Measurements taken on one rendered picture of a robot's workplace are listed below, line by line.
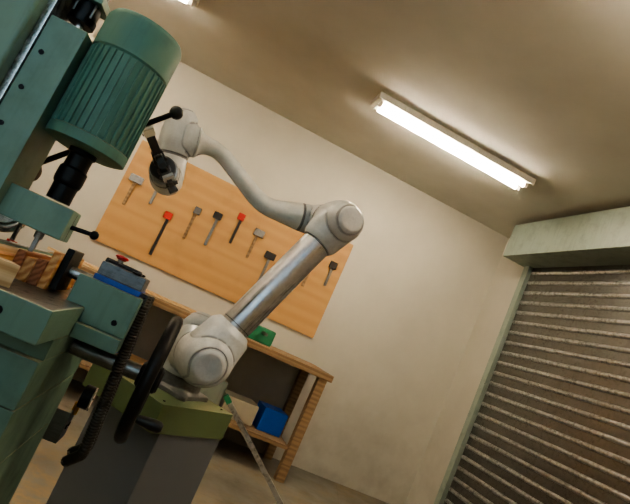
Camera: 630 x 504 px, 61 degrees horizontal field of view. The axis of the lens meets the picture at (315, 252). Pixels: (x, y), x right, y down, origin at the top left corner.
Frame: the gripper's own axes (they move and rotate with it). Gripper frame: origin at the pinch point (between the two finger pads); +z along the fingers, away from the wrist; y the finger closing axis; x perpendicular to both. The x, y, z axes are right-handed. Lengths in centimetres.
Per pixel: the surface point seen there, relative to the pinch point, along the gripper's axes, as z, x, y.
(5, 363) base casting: 45, -38, -38
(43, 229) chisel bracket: 26.8, -28.3, -14.4
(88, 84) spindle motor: 31.7, -8.4, 9.5
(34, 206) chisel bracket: 26.8, -28.2, -9.2
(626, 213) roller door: -150, 263, -97
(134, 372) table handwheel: 25, -23, -49
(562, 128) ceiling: -118, 217, -32
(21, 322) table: 54, -31, -33
